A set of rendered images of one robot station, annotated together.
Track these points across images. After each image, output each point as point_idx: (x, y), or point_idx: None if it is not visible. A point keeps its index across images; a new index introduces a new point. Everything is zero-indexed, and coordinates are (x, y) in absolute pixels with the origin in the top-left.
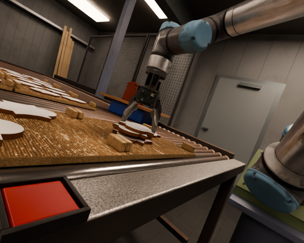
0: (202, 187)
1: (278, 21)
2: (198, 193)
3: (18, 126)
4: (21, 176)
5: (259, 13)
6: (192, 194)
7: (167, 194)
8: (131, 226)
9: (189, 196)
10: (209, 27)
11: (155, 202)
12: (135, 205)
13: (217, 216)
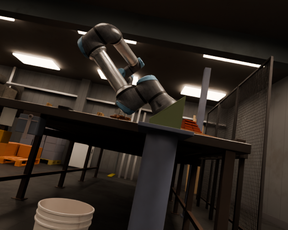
0: (125, 125)
1: (125, 56)
2: (122, 127)
3: None
4: None
5: (123, 58)
6: (115, 124)
7: (94, 115)
8: (80, 118)
9: (113, 125)
10: (121, 69)
11: (88, 115)
12: (80, 112)
13: (219, 200)
